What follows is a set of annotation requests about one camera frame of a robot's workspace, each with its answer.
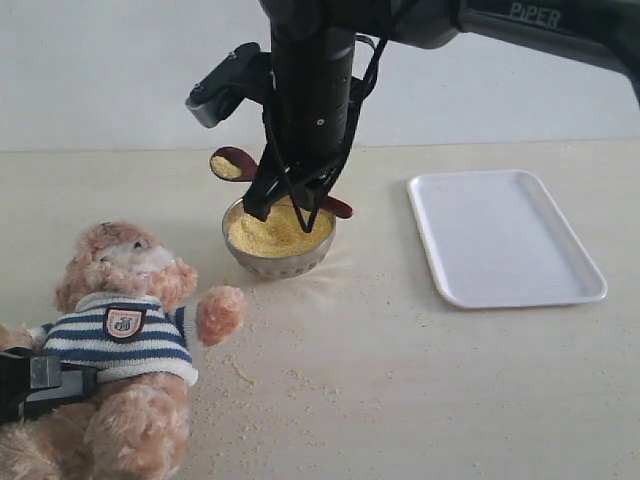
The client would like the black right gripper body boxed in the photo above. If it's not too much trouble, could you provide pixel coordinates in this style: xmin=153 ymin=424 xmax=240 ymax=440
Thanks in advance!
xmin=259 ymin=24 xmax=355 ymax=173

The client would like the dark red wooden spoon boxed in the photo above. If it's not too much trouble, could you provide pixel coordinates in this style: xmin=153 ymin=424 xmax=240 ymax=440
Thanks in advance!
xmin=209 ymin=146 xmax=353 ymax=219

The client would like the plush teddy bear striped shirt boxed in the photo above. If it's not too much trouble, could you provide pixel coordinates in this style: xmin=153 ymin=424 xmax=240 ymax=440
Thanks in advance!
xmin=1 ymin=222 xmax=245 ymax=479

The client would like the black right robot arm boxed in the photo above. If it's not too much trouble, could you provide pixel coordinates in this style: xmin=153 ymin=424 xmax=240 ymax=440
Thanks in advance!
xmin=243 ymin=1 xmax=639 ymax=220

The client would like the steel bowl of millet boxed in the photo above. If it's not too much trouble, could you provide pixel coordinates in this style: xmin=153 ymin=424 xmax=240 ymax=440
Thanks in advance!
xmin=222 ymin=199 xmax=336 ymax=280

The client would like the white plastic tray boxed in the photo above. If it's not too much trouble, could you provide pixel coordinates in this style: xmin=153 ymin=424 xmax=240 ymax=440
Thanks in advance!
xmin=407 ymin=170 xmax=608 ymax=310

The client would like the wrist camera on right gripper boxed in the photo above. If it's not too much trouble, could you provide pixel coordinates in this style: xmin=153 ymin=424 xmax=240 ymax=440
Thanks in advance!
xmin=185 ymin=42 xmax=271 ymax=129

